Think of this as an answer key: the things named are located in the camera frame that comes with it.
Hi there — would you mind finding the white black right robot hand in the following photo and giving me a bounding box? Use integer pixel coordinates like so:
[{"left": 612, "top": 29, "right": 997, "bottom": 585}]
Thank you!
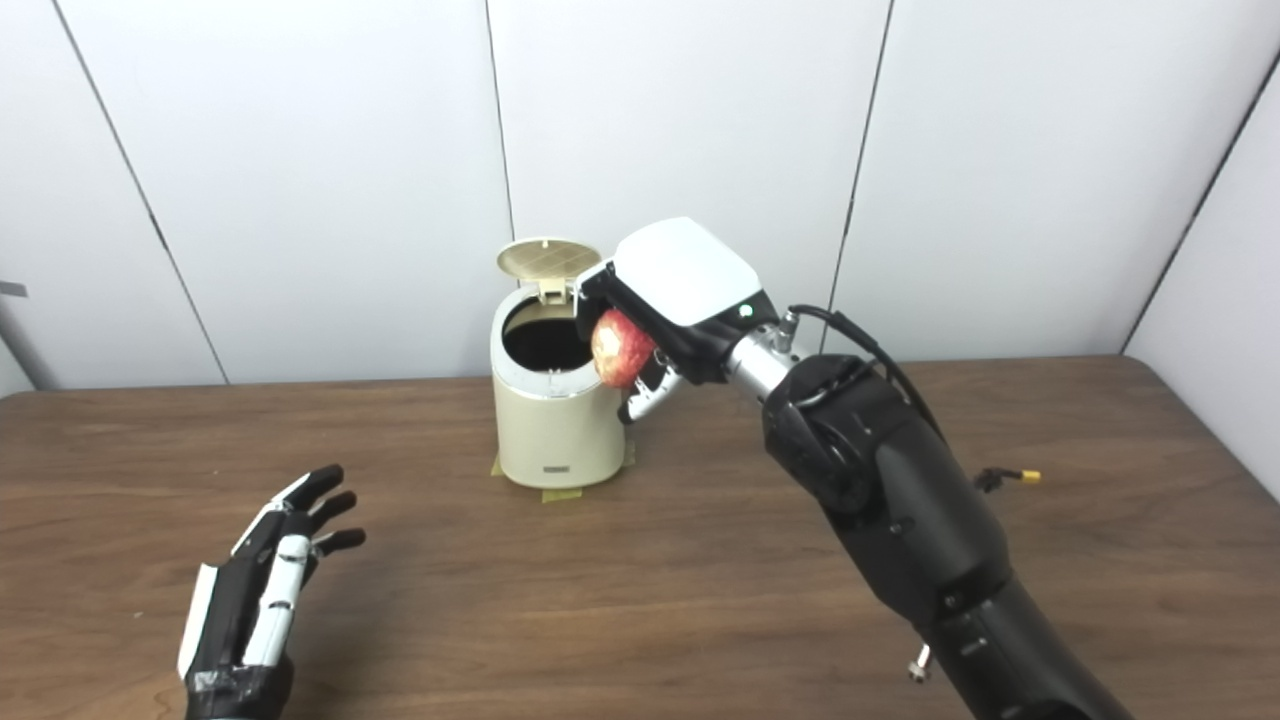
[{"left": 575, "top": 217, "right": 781, "bottom": 426}]

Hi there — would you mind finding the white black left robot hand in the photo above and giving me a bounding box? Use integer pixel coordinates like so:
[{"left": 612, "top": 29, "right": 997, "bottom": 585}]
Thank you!
[{"left": 177, "top": 464, "right": 367, "bottom": 720}]

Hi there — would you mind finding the red apple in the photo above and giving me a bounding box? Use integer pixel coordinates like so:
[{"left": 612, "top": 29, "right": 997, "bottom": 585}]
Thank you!
[{"left": 590, "top": 309, "right": 658, "bottom": 391}]

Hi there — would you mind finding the round cream bin lid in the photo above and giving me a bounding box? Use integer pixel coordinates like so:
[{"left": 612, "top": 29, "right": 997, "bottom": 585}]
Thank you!
[{"left": 496, "top": 237, "right": 603, "bottom": 304}]

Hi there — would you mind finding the cream-colored bin body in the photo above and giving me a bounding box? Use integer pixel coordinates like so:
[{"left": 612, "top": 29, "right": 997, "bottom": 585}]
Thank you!
[{"left": 490, "top": 283, "right": 629, "bottom": 490}]

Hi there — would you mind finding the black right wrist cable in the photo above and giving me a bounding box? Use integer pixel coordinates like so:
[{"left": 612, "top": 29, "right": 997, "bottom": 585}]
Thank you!
[{"left": 775, "top": 305, "right": 946, "bottom": 441}]

